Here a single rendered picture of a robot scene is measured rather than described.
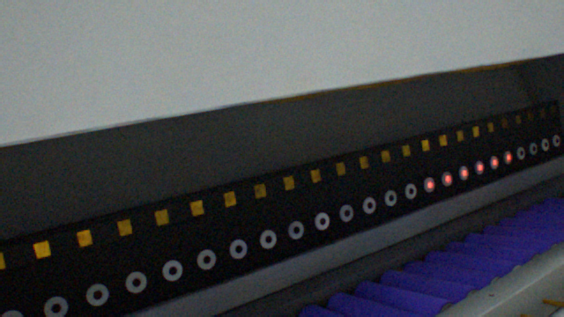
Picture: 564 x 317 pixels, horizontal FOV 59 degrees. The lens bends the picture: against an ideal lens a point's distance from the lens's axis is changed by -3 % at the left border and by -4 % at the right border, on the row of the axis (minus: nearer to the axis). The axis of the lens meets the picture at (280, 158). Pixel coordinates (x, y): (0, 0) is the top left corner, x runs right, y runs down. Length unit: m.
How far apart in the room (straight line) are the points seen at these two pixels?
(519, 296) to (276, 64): 0.17
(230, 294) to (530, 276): 0.16
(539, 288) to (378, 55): 0.16
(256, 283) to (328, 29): 0.18
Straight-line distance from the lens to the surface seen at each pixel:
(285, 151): 0.38
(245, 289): 0.30
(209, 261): 0.29
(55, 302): 0.28
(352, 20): 0.18
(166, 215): 0.28
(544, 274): 0.29
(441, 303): 0.27
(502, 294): 0.27
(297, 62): 0.16
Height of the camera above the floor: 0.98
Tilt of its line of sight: 12 degrees up
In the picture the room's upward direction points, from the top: 21 degrees counter-clockwise
